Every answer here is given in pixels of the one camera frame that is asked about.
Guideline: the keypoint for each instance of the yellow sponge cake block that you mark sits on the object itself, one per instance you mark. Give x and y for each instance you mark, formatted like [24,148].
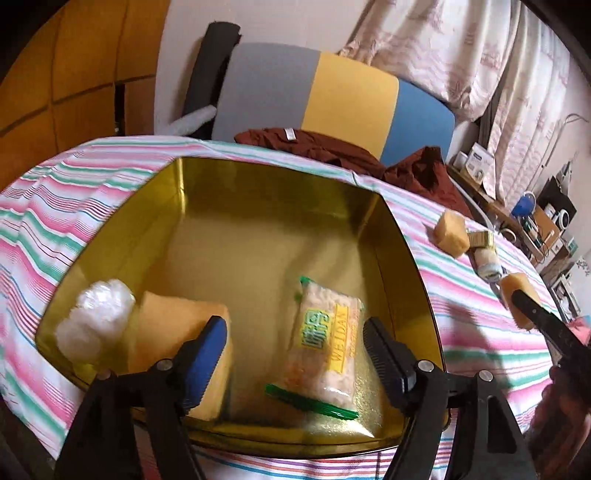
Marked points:
[450,233]
[171,323]
[515,295]

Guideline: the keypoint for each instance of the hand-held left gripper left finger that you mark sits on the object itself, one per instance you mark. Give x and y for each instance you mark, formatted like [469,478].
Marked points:
[207,357]

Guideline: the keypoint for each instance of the pale patterned curtain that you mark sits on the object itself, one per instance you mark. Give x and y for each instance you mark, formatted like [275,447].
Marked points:
[438,46]

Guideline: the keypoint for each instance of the wooden desk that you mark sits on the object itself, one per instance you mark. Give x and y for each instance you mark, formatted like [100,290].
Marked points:
[503,212]

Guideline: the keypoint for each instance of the wooden wardrobe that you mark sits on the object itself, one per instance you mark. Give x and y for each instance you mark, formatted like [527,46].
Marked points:
[69,69]

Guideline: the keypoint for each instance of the person's right hand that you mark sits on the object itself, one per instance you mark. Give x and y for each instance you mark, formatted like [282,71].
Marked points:
[565,415]

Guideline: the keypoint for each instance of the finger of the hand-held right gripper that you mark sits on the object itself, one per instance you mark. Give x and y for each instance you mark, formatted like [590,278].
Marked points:
[549,325]

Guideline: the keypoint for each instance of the white cup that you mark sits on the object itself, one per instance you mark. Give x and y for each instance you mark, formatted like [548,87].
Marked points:
[458,160]

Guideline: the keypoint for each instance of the cardboard box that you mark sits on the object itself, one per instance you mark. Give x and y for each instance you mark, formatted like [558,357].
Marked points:
[545,226]

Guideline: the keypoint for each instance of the white carton box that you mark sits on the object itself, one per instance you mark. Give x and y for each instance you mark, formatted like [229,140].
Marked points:
[478,161]

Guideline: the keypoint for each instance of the maroon garment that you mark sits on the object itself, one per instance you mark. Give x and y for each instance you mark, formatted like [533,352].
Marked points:
[323,143]

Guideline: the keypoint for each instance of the black speaker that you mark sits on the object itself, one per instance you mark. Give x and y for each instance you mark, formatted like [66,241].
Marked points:
[556,196]

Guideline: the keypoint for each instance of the white plastic-wrapped bundle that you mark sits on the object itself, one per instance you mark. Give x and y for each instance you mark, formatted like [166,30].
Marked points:
[92,318]

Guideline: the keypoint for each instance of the blue round container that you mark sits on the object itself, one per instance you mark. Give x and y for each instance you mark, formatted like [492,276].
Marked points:
[524,205]

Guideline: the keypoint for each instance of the striped bedsheet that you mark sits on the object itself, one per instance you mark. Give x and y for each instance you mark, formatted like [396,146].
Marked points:
[69,207]

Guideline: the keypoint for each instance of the gold metal tin box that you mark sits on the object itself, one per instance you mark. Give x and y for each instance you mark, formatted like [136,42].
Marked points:
[258,230]

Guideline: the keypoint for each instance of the green-ended snack packet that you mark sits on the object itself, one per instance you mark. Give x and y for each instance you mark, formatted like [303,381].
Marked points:
[318,341]

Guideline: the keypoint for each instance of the pink cloth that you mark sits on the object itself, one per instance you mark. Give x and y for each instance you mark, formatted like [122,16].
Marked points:
[581,330]

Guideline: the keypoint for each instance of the grey yellow blue chair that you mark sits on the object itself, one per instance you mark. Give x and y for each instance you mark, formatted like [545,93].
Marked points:
[268,92]

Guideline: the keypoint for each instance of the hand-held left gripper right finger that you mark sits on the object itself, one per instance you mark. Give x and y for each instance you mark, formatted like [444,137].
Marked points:
[383,364]

